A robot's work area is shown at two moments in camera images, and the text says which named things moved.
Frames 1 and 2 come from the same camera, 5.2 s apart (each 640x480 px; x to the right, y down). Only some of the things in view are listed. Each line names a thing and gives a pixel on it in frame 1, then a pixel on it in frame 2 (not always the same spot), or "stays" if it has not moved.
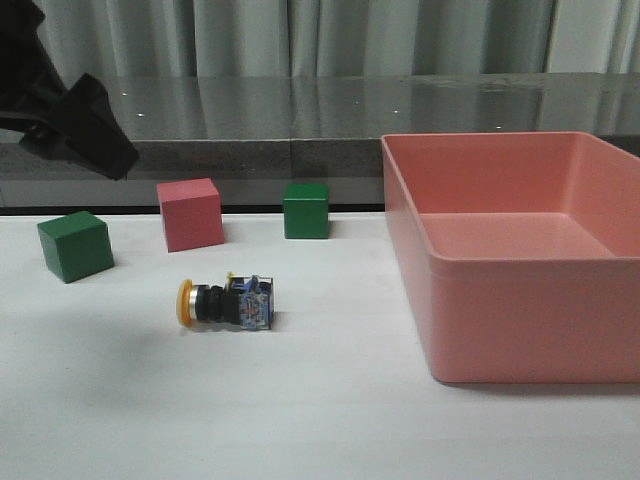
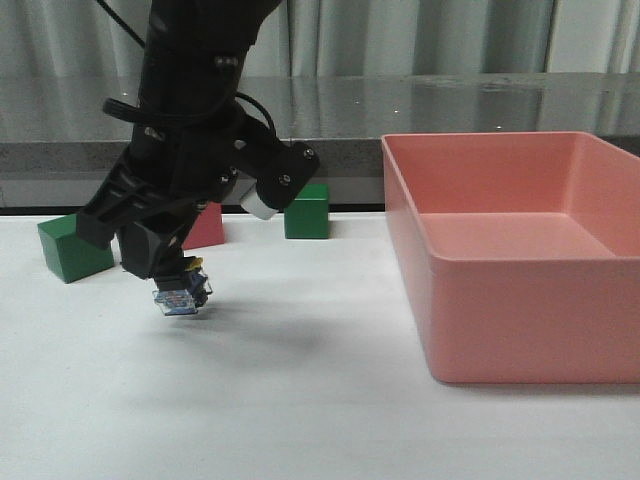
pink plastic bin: (525, 247) stays
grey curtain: (244, 38) stays
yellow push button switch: (245, 301) → (187, 301)
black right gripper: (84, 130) → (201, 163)
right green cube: (306, 211) stays
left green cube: (75, 245) stays
